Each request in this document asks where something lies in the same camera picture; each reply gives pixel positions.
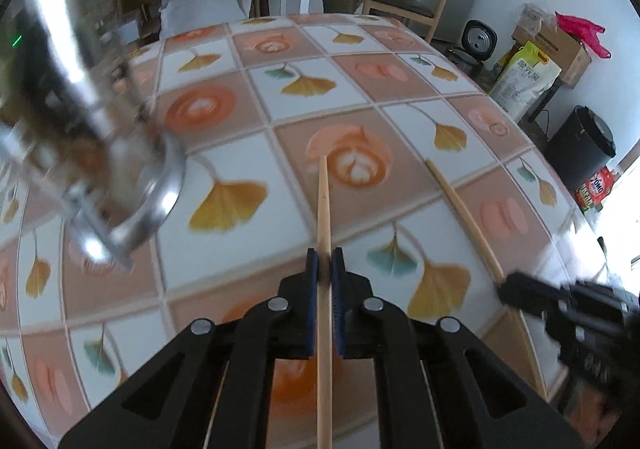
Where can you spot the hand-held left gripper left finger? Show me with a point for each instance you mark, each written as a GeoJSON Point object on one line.
{"type": "Point", "coordinates": [311, 309]}

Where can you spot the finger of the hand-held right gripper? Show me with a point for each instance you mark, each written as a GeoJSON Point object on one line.
{"type": "Point", "coordinates": [530, 296]}

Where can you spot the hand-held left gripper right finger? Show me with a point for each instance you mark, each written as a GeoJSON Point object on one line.
{"type": "Point", "coordinates": [339, 309]}

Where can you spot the wooden chopstick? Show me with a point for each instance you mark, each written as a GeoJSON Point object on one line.
{"type": "Point", "coordinates": [465, 219]}
{"type": "Point", "coordinates": [324, 209]}

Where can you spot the stainless steel utensil holder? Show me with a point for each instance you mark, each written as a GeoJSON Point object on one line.
{"type": "Point", "coordinates": [85, 104]}

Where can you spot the red detergent bag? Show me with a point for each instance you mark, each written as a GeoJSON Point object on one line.
{"type": "Point", "coordinates": [595, 191]}

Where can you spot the ginkgo leaf patterned tablecloth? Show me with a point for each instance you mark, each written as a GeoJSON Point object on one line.
{"type": "Point", "coordinates": [280, 169]}

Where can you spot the black trash bin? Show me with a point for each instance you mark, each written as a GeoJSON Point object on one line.
{"type": "Point", "coordinates": [582, 144]}

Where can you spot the white yellow rice bag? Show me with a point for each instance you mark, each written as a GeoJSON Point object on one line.
{"type": "Point", "coordinates": [525, 81]}

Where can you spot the brown cardboard box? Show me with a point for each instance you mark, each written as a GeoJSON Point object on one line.
{"type": "Point", "coordinates": [555, 46]}

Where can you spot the black rice cooker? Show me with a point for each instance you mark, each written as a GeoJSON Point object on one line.
{"type": "Point", "coordinates": [477, 41]}

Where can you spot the pink plastic bag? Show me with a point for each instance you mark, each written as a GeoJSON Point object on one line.
{"type": "Point", "coordinates": [582, 31]}

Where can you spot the white pillow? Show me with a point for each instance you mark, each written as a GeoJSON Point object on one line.
{"type": "Point", "coordinates": [205, 4]}

